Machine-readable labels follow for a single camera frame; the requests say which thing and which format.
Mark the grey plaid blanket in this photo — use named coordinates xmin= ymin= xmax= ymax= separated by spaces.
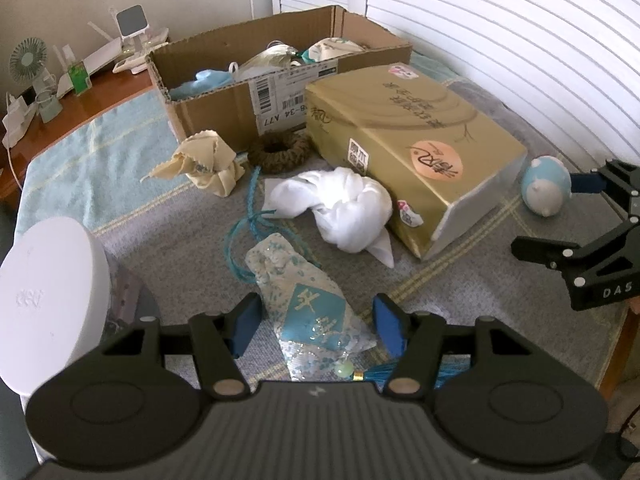
xmin=100 ymin=77 xmax=631 ymax=396

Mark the small green desk fan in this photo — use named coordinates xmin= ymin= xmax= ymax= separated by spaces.
xmin=10 ymin=42 xmax=56 ymax=87

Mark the brown cardboard box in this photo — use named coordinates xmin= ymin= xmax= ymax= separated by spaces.
xmin=145 ymin=5 xmax=413 ymax=153

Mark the wooden nightstand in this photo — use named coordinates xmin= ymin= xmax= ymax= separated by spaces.
xmin=0 ymin=42 xmax=168 ymax=206

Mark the blue bear plush toy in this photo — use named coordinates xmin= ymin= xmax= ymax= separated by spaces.
xmin=520 ymin=156 xmax=572 ymax=219

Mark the clear jar with white lid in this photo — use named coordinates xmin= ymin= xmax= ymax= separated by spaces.
xmin=0 ymin=219 xmax=161 ymax=463

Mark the pale green cup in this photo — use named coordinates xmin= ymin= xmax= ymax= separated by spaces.
xmin=37 ymin=91 xmax=62 ymax=123

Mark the white power strip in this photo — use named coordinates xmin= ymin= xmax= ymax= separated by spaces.
xmin=0 ymin=102 xmax=40 ymax=150

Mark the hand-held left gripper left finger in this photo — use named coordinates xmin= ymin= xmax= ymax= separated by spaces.
xmin=102 ymin=293 xmax=262 ymax=401

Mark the brown braided scrunchie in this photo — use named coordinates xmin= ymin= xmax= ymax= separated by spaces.
xmin=247 ymin=132 xmax=312 ymax=176

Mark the white charger plug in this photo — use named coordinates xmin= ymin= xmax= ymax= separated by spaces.
xmin=6 ymin=92 xmax=31 ymax=121

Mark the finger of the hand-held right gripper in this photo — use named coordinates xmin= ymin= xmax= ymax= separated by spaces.
xmin=569 ymin=159 xmax=640 ymax=218
xmin=511 ymin=217 xmax=640 ymax=281

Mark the floral sachet with teal tassel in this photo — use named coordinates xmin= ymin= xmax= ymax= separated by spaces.
xmin=227 ymin=167 xmax=451 ymax=392

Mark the white cloth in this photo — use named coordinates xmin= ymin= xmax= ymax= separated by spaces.
xmin=262 ymin=167 xmax=397 ymax=267

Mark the blue face mask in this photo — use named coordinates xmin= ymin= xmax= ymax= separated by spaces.
xmin=169 ymin=69 xmax=233 ymax=102

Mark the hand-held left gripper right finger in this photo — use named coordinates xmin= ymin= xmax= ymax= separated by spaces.
xmin=372 ymin=296 xmax=536 ymax=395

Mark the small green bottle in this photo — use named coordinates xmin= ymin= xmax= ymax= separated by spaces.
xmin=70 ymin=59 xmax=92 ymax=96

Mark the white phone stand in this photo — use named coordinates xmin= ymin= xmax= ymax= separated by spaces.
xmin=107 ymin=4 xmax=152 ymax=75

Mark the beige drawstring bag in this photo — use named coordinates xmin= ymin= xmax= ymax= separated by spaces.
xmin=300 ymin=36 xmax=368 ymax=64

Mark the white cable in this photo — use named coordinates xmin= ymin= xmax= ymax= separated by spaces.
xmin=2 ymin=145 xmax=23 ymax=192

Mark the gold tissue pack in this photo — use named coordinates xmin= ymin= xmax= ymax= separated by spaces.
xmin=305 ymin=62 xmax=529 ymax=262

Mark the wooden frame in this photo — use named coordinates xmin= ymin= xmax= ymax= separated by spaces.
xmin=597 ymin=305 xmax=633 ymax=401

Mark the beige cloth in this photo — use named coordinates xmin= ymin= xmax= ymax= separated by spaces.
xmin=141 ymin=130 xmax=246 ymax=197

